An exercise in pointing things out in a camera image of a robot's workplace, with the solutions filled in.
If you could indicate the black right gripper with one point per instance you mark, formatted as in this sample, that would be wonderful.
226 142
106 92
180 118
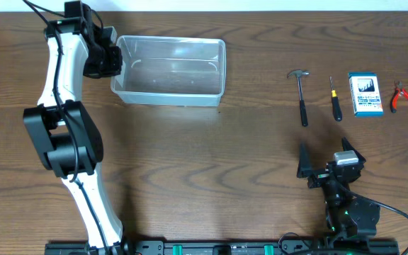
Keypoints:
324 175

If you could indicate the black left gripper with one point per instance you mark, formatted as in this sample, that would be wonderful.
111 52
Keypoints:
111 59

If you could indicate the clear plastic container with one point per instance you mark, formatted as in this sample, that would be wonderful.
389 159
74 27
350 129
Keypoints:
171 71

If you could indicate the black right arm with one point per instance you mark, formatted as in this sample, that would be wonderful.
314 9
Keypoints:
346 214

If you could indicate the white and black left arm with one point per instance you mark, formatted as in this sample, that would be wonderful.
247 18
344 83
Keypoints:
65 137

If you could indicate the blue white screwdriver box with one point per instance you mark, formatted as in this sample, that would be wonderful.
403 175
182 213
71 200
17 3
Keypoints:
365 94

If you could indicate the screwdriver yellow collar black handle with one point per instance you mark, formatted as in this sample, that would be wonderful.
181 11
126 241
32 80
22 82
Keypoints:
336 109

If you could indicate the small claw hammer black handle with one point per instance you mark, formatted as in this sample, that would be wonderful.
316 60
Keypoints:
299 73

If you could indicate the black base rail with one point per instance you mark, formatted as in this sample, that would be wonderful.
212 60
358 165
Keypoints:
289 245

